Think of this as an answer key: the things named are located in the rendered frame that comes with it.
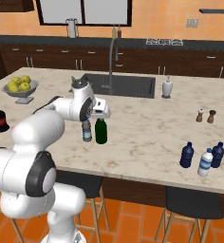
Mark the black seat wooden stool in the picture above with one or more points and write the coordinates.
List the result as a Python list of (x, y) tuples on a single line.
[(3, 218), (193, 202), (85, 183)]

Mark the green glass bottle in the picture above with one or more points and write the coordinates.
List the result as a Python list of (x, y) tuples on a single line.
[(101, 133)]

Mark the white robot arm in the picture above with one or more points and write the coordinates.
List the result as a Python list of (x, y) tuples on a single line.
[(38, 126)]

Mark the yellow-green fruit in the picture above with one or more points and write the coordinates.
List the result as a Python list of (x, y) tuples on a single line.
[(15, 80), (25, 79), (25, 86), (13, 87)]

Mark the brown shaker white top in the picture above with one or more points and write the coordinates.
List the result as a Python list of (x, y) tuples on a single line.
[(199, 116)]

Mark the brown shaker dark top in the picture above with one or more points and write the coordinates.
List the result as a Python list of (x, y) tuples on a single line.
[(211, 117)]

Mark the white soap dispenser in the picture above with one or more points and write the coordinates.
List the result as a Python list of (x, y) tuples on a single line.
[(167, 87)]

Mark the grey jug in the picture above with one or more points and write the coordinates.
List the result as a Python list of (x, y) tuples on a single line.
[(71, 28)]

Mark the dark blue plastic bottle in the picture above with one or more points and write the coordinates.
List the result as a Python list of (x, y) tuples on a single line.
[(186, 156), (219, 155)]

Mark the clear plastic bottle blue label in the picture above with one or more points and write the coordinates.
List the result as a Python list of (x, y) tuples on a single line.
[(87, 133)]

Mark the dark wall shelf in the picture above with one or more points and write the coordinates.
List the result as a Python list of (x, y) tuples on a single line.
[(216, 11)]

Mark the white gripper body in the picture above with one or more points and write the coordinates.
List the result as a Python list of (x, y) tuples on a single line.
[(102, 114)]

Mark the black framed window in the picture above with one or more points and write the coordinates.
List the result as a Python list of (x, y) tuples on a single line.
[(84, 12)]

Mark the brown bottle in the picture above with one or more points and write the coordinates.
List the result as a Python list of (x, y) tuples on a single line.
[(119, 32)]

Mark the dark sink basin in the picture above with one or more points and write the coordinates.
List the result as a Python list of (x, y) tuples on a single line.
[(133, 86)]

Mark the beige bottle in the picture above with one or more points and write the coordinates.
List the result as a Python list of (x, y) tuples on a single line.
[(114, 32)]

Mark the dark wall cupboard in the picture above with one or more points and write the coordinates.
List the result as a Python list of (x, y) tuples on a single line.
[(11, 5)]

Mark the grey arched tap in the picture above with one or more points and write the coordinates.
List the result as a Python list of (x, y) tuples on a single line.
[(111, 63)]

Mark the grey wall socket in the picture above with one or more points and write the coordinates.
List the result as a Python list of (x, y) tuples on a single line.
[(192, 23)]

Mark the dark wooden cupboard run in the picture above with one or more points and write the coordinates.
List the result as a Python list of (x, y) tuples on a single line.
[(148, 60)]

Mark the white plastic bottle blue label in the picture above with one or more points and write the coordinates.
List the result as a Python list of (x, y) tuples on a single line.
[(205, 163)]

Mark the grey fruit bowl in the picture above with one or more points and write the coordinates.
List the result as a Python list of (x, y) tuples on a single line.
[(22, 94)]

